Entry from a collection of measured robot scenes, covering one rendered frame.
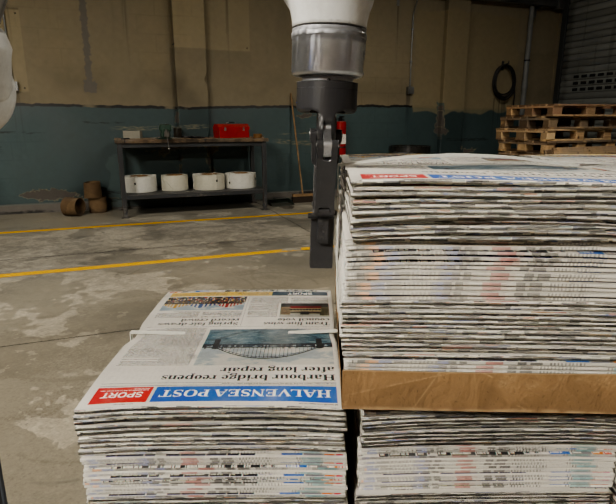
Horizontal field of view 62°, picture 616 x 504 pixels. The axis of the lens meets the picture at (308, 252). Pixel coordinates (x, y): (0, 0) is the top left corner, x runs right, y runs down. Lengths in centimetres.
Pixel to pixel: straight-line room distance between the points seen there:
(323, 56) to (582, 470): 54
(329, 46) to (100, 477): 53
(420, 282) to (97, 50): 679
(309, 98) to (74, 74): 655
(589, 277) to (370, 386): 23
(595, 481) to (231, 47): 697
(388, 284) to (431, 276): 4
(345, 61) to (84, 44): 660
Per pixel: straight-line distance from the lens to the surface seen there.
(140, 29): 719
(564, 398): 57
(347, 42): 63
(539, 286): 52
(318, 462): 59
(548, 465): 66
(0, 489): 102
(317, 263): 68
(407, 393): 53
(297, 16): 65
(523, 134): 709
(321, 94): 63
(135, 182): 655
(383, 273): 48
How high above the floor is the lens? 111
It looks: 14 degrees down
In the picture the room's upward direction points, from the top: straight up
